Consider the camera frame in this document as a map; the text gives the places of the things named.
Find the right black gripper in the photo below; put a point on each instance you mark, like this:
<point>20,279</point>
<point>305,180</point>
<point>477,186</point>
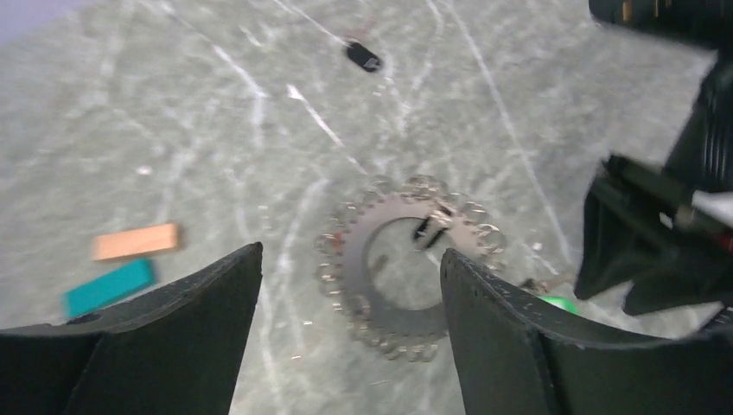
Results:
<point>624,238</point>

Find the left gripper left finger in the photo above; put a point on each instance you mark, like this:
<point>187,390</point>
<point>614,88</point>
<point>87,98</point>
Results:
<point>174,350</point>

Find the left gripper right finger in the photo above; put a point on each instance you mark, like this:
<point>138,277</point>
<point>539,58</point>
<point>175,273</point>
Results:
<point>517,354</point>

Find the green tagged key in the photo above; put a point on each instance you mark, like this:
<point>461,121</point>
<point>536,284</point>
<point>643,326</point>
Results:
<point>542,289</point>

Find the round metal keyring disc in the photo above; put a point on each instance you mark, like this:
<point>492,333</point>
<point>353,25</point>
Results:
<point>381,260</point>

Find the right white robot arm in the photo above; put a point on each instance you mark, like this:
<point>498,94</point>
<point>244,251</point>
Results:
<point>705,24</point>

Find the teal key tag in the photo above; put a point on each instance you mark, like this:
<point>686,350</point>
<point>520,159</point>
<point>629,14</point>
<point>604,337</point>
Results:
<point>109,288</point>

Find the orange key tag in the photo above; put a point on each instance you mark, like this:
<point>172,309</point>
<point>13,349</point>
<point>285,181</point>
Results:
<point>136,242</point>

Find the black tagged key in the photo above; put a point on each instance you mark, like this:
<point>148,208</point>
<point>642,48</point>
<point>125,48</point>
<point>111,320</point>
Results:
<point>362,57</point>

